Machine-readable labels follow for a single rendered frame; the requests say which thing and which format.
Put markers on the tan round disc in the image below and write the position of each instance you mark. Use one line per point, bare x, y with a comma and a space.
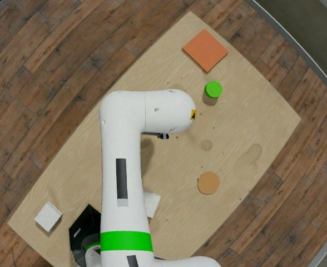
208, 182

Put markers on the orange flat square slab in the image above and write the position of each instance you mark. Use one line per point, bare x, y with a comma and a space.
205, 50

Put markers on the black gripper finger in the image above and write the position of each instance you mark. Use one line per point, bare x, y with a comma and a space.
163, 136

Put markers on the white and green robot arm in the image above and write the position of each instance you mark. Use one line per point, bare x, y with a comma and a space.
125, 239

